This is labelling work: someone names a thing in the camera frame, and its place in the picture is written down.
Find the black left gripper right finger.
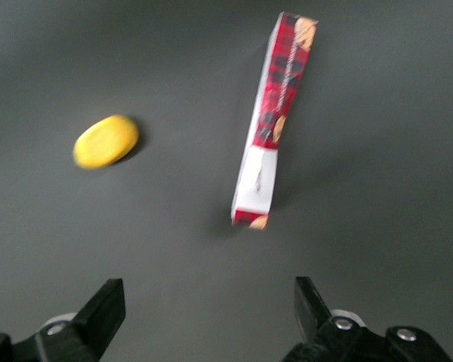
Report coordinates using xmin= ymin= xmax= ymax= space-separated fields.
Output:
xmin=282 ymin=276 xmax=365 ymax=362

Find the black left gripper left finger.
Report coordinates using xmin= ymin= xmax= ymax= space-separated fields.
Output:
xmin=34 ymin=278 xmax=127 ymax=362

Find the red tartan cookie box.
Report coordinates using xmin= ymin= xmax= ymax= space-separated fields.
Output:
xmin=230 ymin=11 xmax=319 ymax=231

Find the yellow oval lemon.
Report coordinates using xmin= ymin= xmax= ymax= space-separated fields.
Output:
xmin=72 ymin=115 xmax=140 ymax=170

